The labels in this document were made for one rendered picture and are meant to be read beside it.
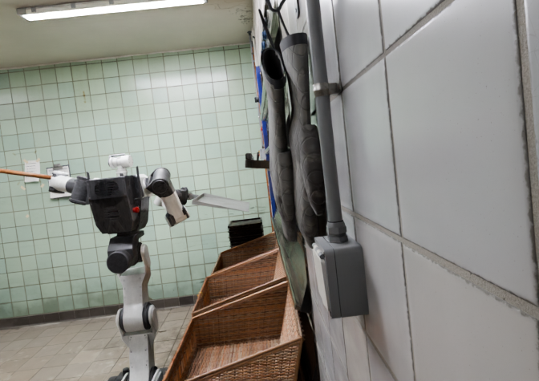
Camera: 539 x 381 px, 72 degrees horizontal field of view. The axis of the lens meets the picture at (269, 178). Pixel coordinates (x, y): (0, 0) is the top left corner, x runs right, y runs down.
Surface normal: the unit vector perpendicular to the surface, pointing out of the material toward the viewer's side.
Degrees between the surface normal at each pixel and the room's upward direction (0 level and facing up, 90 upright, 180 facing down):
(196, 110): 90
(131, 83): 90
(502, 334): 90
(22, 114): 90
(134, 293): 74
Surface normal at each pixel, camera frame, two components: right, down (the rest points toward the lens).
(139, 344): 0.01, -0.23
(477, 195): -0.99, 0.11
